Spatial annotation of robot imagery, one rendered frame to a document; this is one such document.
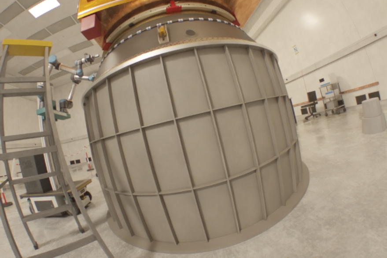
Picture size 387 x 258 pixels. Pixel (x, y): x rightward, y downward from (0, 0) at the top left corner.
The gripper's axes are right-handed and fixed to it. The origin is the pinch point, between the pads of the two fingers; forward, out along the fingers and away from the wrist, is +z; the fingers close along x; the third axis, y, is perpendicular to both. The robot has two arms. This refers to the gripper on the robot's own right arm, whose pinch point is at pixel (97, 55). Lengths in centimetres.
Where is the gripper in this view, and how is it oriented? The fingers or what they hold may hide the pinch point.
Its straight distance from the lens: 214.5
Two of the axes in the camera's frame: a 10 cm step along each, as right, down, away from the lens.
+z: 9.7, -2.3, 1.2
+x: 1.0, -1.1, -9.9
